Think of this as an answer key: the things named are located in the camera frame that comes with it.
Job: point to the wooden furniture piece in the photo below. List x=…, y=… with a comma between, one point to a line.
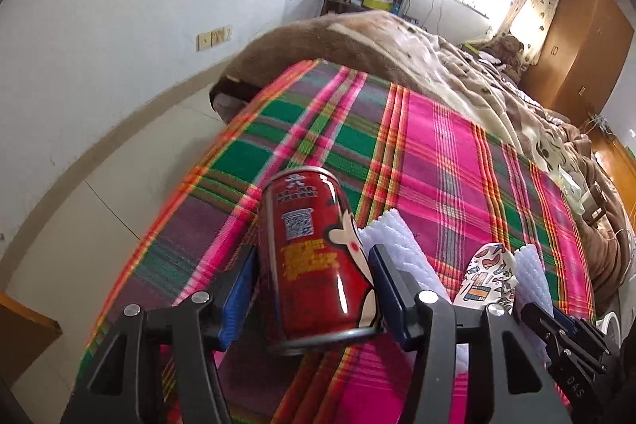
x=25, y=334

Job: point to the small white foam net sleeve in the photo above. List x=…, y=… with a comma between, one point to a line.
x=534, y=270

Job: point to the white plastic wrapper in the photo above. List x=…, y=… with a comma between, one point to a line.
x=571, y=190

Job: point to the brown patterned blanket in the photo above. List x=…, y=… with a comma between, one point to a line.
x=397, y=46

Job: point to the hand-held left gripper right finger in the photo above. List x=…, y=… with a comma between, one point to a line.
x=392, y=300

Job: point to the brown teddy bear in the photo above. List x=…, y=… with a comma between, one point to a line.
x=509, y=49

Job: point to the doodle print paper cup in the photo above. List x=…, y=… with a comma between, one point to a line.
x=484, y=275

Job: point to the wooden headboard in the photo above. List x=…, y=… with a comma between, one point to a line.
x=621, y=170

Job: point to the large white foam net sleeve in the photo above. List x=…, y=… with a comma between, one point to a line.
x=402, y=240

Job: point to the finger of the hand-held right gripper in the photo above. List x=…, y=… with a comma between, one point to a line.
x=551, y=334
x=574, y=327

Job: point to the pink green plaid cloth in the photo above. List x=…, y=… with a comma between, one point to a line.
x=447, y=156

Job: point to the power strip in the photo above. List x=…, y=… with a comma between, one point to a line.
x=601, y=123

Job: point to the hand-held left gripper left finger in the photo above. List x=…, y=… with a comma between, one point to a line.
x=238, y=300

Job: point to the wall socket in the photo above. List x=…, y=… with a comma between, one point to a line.
x=213, y=37

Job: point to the red cartoon drink can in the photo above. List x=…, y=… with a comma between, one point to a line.
x=318, y=265

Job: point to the wooden wardrobe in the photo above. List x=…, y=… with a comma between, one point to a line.
x=581, y=51

